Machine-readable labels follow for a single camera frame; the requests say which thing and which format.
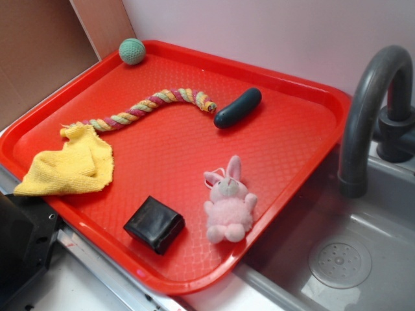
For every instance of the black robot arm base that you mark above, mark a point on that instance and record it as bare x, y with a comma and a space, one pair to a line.
29, 228

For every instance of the red plastic tray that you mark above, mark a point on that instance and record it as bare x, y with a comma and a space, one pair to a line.
165, 154

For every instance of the dark green rubber cucumber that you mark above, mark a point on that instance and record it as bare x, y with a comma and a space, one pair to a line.
239, 109

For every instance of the pink plush bunny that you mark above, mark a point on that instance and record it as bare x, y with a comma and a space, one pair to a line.
230, 205

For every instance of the black wrapped block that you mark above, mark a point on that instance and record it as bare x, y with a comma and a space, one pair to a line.
156, 225

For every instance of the yellow microfiber cloth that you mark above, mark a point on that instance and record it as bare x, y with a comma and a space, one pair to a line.
85, 164

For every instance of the green textured ball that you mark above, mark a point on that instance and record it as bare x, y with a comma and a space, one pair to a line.
132, 51

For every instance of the grey toy sink basin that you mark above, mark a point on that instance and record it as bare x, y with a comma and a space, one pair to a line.
328, 252

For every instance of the grey toy faucet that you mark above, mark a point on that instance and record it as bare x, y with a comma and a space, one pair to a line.
381, 111

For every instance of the brown cardboard panel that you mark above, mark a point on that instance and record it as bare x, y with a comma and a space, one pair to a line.
45, 44

